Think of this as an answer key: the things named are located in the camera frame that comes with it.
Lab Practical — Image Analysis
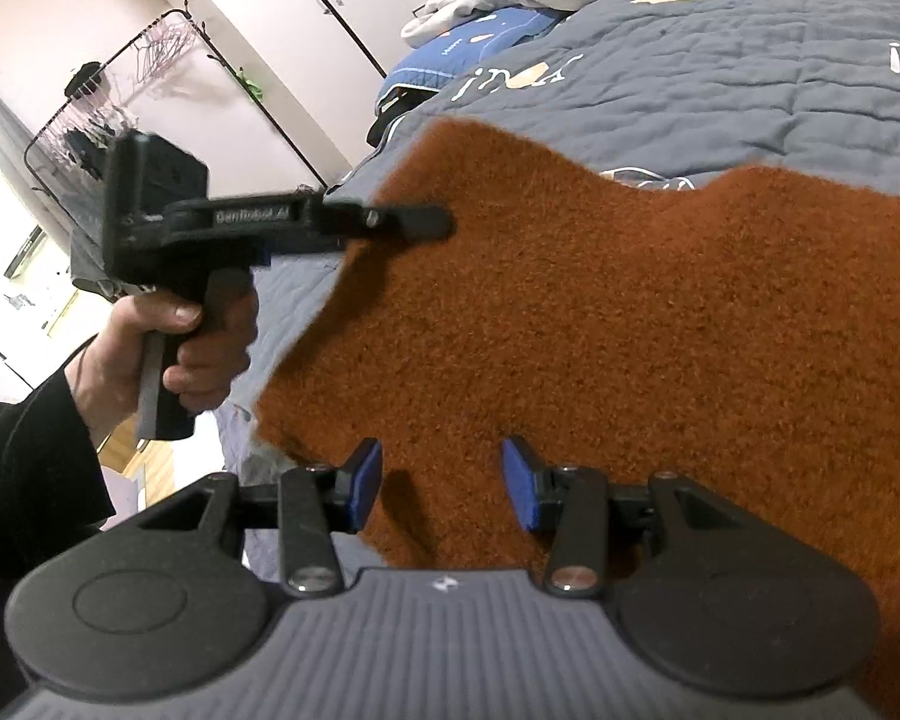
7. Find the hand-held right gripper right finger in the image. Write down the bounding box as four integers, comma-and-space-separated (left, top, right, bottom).
501, 436, 751, 599

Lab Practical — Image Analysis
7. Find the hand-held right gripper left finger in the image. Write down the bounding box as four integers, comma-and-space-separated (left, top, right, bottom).
139, 439, 383, 599

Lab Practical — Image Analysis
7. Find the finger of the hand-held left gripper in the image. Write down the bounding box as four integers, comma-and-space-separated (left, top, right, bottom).
322, 199, 452, 247

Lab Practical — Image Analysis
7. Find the brown sweater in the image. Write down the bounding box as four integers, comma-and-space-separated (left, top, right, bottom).
253, 120, 900, 720

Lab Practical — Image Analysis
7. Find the person's left forearm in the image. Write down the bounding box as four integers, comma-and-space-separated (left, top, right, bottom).
0, 371, 117, 616

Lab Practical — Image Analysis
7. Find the black clothes rack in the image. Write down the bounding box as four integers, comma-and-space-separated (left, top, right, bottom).
22, 0, 331, 196

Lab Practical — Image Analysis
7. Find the bunch of pink clothes hangers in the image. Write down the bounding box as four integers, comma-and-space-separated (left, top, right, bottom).
41, 19, 200, 158

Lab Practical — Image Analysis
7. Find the person's left hand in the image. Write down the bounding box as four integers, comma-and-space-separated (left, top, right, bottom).
67, 289, 260, 445

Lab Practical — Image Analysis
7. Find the black cloth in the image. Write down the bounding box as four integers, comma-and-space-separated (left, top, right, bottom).
366, 86, 425, 147

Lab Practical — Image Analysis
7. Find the black hat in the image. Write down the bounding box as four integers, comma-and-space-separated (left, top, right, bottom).
65, 61, 106, 97

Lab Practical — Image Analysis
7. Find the grey curtain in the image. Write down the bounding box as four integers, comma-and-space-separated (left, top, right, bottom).
0, 64, 76, 241

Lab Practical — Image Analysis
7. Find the blue printed pillow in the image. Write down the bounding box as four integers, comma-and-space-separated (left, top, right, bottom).
375, 4, 571, 102

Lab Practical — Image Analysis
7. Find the white wardrobe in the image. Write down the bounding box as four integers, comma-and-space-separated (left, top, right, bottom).
131, 0, 481, 181

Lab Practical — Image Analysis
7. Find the grey printed quilt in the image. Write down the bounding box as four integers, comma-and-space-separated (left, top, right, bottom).
217, 0, 900, 481

